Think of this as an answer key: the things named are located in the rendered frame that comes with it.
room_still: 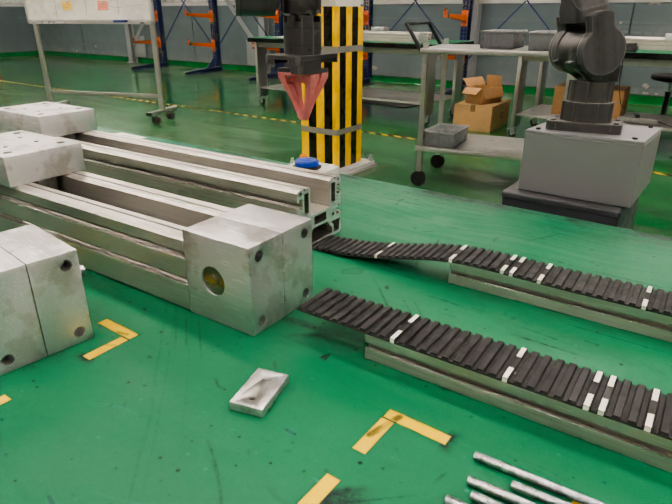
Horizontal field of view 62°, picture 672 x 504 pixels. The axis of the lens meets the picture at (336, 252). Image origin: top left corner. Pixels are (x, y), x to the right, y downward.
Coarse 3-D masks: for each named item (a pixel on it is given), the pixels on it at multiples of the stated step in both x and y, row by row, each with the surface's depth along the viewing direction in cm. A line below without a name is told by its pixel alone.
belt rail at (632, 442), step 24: (384, 360) 51; (408, 360) 50; (432, 360) 48; (456, 384) 47; (480, 384) 46; (504, 384) 44; (504, 408) 45; (528, 408) 44; (552, 408) 43; (576, 408) 42; (576, 432) 42; (600, 432) 41; (624, 432) 40; (648, 456) 40
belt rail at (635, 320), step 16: (464, 272) 65; (480, 272) 64; (480, 288) 64; (496, 288) 63; (512, 288) 63; (528, 288) 61; (544, 288) 60; (544, 304) 60; (560, 304) 59; (576, 304) 59; (592, 304) 58; (608, 304) 57; (592, 320) 58; (608, 320) 57; (624, 320) 56; (640, 320) 56; (656, 320) 55; (656, 336) 55
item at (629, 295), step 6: (630, 282) 59; (624, 288) 58; (630, 288) 58; (636, 288) 58; (642, 288) 58; (618, 294) 57; (624, 294) 56; (630, 294) 57; (636, 294) 56; (618, 300) 55; (624, 300) 55; (630, 300) 55; (636, 300) 55; (630, 306) 55; (636, 306) 55
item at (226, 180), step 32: (96, 160) 96; (128, 160) 89; (160, 160) 86; (192, 160) 91; (224, 160) 87; (256, 160) 86; (192, 192) 83; (224, 192) 79; (256, 192) 75; (288, 192) 72; (320, 192) 78; (320, 224) 77
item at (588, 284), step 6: (582, 276) 61; (588, 276) 60; (594, 276) 61; (600, 276) 60; (582, 282) 59; (588, 282) 59; (594, 282) 59; (600, 282) 59; (576, 288) 58; (582, 288) 58; (588, 288) 58; (594, 288) 58; (582, 294) 57; (588, 294) 57; (594, 294) 57
